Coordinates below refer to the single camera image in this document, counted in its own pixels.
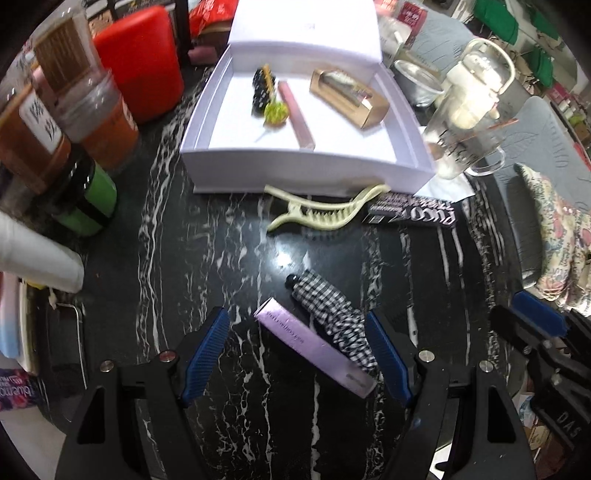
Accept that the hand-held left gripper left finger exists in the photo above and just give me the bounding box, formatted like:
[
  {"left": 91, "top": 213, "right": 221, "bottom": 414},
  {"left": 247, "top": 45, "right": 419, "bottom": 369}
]
[{"left": 55, "top": 307, "right": 230, "bottom": 480}]

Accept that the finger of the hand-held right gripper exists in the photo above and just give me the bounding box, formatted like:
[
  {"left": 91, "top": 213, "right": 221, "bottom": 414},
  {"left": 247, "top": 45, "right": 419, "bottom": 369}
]
[
  {"left": 512, "top": 290, "right": 570, "bottom": 334},
  {"left": 489, "top": 305, "right": 561, "bottom": 358}
]

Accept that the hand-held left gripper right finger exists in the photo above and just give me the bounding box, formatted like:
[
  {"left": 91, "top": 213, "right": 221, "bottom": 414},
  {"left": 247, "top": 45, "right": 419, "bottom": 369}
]
[{"left": 365, "top": 310, "right": 536, "bottom": 480}]

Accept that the purple long box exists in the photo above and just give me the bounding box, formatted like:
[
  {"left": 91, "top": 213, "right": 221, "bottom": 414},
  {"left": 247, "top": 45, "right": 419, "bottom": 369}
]
[{"left": 254, "top": 298, "right": 378, "bottom": 398}]

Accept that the black white checkered umbrella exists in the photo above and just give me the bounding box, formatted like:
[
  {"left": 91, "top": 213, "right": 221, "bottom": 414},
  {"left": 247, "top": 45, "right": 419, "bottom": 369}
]
[{"left": 285, "top": 271, "right": 379, "bottom": 374}]

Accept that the white gift box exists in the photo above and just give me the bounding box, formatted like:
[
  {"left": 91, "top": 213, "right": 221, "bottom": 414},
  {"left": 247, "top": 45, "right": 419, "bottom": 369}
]
[{"left": 179, "top": 0, "right": 437, "bottom": 195}]

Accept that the gold chocolate box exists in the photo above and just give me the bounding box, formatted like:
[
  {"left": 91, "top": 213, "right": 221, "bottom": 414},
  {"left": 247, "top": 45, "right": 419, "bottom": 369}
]
[{"left": 309, "top": 68, "right": 389, "bottom": 130}]

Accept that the green yellow lollipop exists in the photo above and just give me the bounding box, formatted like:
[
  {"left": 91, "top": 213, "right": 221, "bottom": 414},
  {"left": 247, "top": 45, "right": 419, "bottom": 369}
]
[{"left": 252, "top": 100, "right": 289, "bottom": 144}]

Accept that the pink long box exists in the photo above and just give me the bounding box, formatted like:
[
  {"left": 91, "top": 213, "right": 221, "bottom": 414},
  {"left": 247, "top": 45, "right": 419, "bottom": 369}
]
[{"left": 277, "top": 80, "right": 316, "bottom": 151}]

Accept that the pile of cardboard boxes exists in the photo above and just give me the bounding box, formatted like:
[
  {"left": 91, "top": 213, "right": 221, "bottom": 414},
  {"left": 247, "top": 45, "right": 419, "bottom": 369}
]
[{"left": 512, "top": 392, "right": 555, "bottom": 448}]

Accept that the floral fabric bag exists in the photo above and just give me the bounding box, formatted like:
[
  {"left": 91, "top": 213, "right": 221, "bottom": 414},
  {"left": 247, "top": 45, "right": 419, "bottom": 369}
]
[{"left": 515, "top": 162, "right": 591, "bottom": 317}]

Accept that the black long box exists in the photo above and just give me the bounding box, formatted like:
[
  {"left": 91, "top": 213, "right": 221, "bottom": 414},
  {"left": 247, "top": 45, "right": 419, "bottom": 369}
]
[{"left": 367, "top": 193, "right": 458, "bottom": 227}]

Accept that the white paper napkin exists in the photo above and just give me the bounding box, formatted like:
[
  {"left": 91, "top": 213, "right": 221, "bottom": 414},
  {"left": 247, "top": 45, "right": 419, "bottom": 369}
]
[{"left": 413, "top": 175, "right": 476, "bottom": 204}]

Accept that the cream hair claw clip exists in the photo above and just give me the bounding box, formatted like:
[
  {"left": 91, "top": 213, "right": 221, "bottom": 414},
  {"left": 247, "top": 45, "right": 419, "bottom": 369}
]
[{"left": 264, "top": 183, "right": 391, "bottom": 232}]

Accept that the grey cushioned chair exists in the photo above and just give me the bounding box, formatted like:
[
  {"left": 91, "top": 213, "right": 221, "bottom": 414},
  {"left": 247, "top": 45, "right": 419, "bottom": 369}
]
[
  {"left": 480, "top": 95, "right": 591, "bottom": 287},
  {"left": 411, "top": 14, "right": 472, "bottom": 65}
]

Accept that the purple floral packet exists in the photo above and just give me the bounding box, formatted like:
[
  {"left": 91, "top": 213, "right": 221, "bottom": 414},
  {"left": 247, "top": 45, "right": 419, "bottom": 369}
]
[{"left": 0, "top": 368, "right": 47, "bottom": 412}]

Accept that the green jar with black lid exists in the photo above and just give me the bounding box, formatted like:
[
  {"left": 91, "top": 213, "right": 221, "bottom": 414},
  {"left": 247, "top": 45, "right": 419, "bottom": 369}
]
[{"left": 53, "top": 148, "right": 118, "bottom": 237}]

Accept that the pastel plastic packet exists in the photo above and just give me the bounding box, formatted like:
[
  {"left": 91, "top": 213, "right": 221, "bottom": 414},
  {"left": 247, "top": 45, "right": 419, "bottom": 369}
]
[{"left": 0, "top": 272, "right": 38, "bottom": 370}]

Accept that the white tube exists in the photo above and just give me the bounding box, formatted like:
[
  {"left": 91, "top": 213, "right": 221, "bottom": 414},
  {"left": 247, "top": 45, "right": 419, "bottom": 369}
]
[{"left": 0, "top": 212, "right": 85, "bottom": 294}]

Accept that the clear glass pitcher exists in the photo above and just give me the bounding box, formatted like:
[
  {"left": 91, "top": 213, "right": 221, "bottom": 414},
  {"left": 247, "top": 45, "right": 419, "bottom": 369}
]
[{"left": 422, "top": 83, "right": 506, "bottom": 178}]

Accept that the shelf with small bottles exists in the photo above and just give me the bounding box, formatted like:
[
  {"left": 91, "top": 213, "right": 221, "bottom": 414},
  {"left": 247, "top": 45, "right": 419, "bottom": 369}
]
[{"left": 549, "top": 78, "right": 591, "bottom": 139}]

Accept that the white water bottle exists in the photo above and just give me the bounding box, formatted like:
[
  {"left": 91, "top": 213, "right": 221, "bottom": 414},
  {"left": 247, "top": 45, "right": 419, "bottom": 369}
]
[{"left": 445, "top": 38, "right": 517, "bottom": 130}]

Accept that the green tote bag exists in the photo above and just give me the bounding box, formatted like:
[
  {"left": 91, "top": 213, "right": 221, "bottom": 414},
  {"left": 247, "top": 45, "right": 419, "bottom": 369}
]
[
  {"left": 529, "top": 0, "right": 561, "bottom": 38},
  {"left": 475, "top": 0, "right": 520, "bottom": 44},
  {"left": 526, "top": 46, "right": 555, "bottom": 88}
]

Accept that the cluster of clear spice jars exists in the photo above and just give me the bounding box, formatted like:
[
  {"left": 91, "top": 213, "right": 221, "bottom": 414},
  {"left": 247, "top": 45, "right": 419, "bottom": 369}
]
[{"left": 0, "top": 0, "right": 139, "bottom": 208}]

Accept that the clear plastic cup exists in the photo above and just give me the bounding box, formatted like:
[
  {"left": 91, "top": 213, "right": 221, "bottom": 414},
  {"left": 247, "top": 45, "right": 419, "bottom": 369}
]
[{"left": 394, "top": 59, "right": 446, "bottom": 108}]

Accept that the small pink pouch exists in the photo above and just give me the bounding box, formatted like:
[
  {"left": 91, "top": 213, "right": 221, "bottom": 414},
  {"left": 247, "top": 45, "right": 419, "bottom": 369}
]
[{"left": 191, "top": 45, "right": 222, "bottom": 65}]

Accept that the red canister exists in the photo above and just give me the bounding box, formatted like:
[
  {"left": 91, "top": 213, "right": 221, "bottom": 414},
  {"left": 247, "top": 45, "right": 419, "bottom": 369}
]
[{"left": 95, "top": 6, "right": 184, "bottom": 124}]

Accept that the small white carton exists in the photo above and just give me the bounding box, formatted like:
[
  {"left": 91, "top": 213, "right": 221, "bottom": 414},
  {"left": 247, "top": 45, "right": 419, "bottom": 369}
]
[{"left": 379, "top": 18, "right": 411, "bottom": 58}]

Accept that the red snack bag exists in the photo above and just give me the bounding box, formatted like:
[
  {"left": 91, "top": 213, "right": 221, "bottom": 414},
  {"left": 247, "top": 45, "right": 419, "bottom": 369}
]
[{"left": 189, "top": 0, "right": 238, "bottom": 35}]

